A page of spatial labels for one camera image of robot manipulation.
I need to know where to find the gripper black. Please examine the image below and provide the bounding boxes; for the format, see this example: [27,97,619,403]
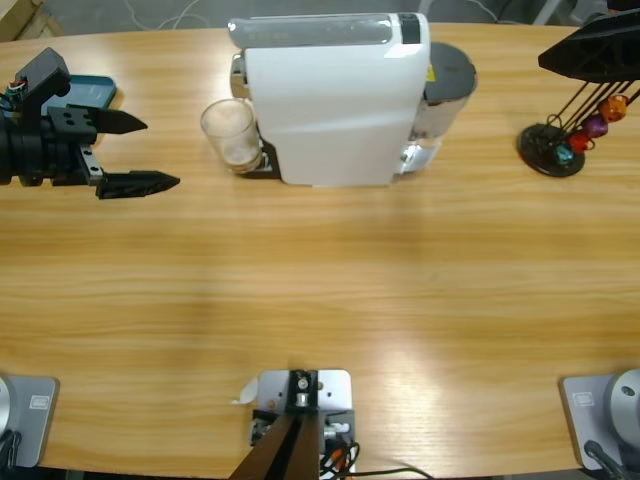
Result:
[0,107,181,200]

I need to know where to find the clear drinking glass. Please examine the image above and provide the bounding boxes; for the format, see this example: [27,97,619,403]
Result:
[199,98,264,175]

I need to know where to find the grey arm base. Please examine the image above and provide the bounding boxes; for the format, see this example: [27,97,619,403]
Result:
[0,375,60,469]
[558,368,640,471]

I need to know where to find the orange coffee capsule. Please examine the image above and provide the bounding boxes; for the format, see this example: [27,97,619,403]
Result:
[599,95,629,123]

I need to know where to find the purple coffee capsule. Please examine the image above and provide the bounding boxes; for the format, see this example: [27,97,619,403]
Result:
[583,113,609,137]

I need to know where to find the smooth red coffee capsule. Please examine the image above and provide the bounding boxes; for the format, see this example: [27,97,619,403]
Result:
[568,130,594,154]

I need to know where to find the white capsule coffee machine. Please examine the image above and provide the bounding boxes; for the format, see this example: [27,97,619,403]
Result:
[227,12,432,189]

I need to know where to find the teal plastic tray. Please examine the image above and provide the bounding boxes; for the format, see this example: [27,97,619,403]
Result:
[39,74,120,124]

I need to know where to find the black rod capsule holder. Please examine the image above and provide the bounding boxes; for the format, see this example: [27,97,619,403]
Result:
[517,78,640,178]

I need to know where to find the white tape tag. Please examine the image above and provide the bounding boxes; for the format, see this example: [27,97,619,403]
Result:
[229,377,260,406]

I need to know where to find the white mounting block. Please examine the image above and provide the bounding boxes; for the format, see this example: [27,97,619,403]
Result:
[255,368,357,476]

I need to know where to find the white metal frame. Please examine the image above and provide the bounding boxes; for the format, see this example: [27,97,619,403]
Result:
[529,0,576,26]

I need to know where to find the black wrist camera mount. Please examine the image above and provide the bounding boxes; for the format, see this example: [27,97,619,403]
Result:
[13,47,71,124]

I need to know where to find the arm wire bundle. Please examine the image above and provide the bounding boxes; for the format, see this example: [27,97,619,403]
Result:
[0,79,31,119]

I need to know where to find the thin white looped cable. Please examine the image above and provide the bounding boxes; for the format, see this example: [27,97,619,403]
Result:
[122,0,214,32]

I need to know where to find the black base cable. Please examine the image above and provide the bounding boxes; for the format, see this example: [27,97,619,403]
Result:
[0,429,24,471]
[583,439,629,480]

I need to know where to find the dark camera post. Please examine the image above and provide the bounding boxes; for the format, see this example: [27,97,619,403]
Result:
[230,369,321,480]

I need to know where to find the orange and black cable bundle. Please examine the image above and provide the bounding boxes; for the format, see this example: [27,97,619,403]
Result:
[319,439,361,479]

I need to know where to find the black cable from block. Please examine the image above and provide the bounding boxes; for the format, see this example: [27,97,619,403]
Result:
[349,467,436,480]

